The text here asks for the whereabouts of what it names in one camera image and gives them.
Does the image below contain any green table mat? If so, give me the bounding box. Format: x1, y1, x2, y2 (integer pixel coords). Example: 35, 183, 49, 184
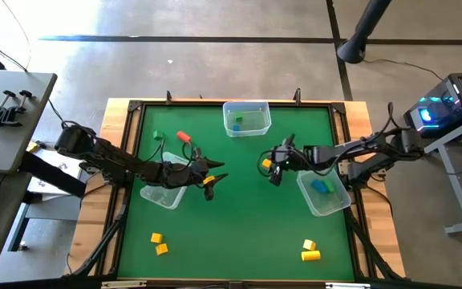
117, 104, 355, 281

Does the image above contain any black stand pole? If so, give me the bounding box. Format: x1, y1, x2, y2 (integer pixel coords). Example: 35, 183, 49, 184
336, 0, 395, 65

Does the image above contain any grey metal desk frame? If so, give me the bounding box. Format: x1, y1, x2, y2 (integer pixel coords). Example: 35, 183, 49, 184
417, 110, 462, 236

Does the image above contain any black floor cable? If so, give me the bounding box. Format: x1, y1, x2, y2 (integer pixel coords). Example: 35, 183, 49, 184
47, 99, 70, 125
363, 58, 444, 81

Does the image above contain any black lit computer tower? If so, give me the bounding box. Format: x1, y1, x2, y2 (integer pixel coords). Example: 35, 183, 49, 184
403, 71, 462, 140

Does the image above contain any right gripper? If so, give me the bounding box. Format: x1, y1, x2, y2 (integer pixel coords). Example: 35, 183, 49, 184
266, 133, 316, 187

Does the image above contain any blue long block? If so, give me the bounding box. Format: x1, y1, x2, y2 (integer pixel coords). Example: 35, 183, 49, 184
310, 179, 329, 194

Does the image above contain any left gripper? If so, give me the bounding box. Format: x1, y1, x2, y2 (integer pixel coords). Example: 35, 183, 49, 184
162, 147, 230, 201

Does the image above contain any black desk clamp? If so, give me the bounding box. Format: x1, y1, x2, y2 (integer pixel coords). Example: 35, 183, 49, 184
0, 90, 17, 128
0, 90, 34, 128

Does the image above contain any clear plastic bin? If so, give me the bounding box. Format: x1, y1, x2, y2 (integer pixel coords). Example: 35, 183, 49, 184
296, 168, 352, 218
222, 100, 273, 138
139, 151, 191, 210

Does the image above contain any dark grey desk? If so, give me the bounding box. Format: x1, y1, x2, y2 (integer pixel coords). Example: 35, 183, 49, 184
0, 171, 32, 274

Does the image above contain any white printed sheet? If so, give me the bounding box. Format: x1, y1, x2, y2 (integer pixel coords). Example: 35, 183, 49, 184
27, 149, 91, 201

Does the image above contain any silver metal bracket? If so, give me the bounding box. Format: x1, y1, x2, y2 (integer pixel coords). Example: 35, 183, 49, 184
101, 280, 148, 289
326, 282, 372, 289

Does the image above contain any yellow cylinder block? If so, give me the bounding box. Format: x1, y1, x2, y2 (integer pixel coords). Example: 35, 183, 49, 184
301, 250, 322, 263

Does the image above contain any black floor bar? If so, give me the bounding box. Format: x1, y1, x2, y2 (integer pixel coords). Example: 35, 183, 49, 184
18, 151, 87, 198

